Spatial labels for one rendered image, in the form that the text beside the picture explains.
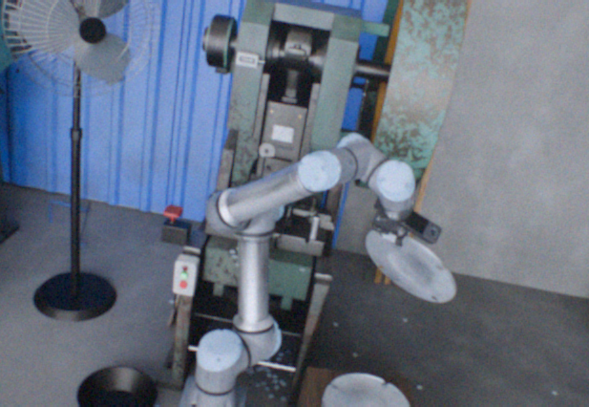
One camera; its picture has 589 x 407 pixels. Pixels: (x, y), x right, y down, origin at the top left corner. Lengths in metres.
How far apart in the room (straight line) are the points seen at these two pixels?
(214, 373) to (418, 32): 1.09
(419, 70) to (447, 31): 0.14
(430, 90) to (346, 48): 0.37
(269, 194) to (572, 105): 2.49
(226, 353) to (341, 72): 0.97
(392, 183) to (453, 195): 2.32
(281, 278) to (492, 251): 1.90
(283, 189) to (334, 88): 0.78
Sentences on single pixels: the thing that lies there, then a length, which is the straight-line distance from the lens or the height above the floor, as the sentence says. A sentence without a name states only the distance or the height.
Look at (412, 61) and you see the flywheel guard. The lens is 1.65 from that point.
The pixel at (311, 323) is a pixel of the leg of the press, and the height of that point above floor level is 0.45.
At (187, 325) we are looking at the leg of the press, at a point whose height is 0.32.
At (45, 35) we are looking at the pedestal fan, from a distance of 2.24.
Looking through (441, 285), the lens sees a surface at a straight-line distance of 1.57.
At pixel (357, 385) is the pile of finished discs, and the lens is 2.00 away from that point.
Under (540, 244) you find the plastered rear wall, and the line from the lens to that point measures 3.75.
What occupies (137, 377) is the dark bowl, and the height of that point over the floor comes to 0.05.
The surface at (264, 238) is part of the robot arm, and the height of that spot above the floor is 0.96.
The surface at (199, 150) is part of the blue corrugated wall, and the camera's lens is 3.42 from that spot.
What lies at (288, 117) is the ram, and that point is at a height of 1.13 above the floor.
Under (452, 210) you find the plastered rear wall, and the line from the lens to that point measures 3.52.
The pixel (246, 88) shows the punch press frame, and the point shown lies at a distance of 1.96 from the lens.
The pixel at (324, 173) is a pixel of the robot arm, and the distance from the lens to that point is 1.11.
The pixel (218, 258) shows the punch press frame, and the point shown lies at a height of 0.60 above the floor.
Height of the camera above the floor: 1.68
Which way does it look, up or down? 25 degrees down
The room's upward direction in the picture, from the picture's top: 11 degrees clockwise
